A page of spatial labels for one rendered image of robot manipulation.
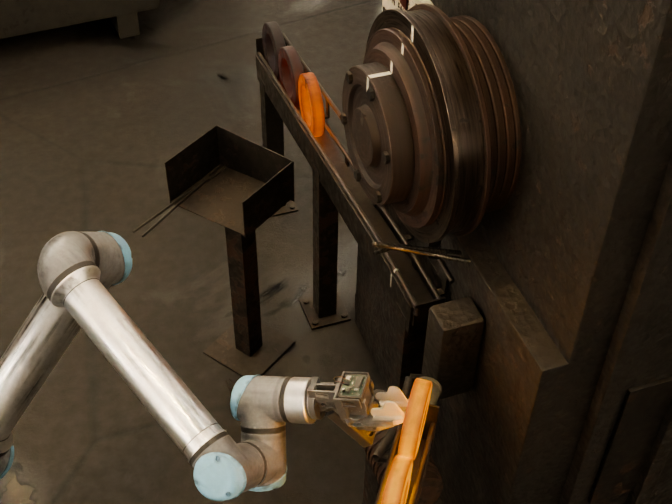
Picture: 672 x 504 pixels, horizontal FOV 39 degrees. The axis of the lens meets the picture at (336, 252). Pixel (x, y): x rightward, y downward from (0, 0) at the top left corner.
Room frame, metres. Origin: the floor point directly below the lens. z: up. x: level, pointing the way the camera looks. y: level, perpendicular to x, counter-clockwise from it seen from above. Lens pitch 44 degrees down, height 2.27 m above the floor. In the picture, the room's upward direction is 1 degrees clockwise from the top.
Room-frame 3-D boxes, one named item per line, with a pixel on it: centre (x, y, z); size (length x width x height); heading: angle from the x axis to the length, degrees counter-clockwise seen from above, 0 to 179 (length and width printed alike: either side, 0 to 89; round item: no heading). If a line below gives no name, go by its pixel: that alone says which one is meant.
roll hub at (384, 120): (1.54, -0.07, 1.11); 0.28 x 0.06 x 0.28; 20
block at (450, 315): (1.36, -0.26, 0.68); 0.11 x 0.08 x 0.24; 110
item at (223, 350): (1.94, 0.28, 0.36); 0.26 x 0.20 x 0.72; 55
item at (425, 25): (1.57, -0.16, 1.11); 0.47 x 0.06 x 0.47; 20
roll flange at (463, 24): (1.60, -0.24, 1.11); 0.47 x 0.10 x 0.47; 20
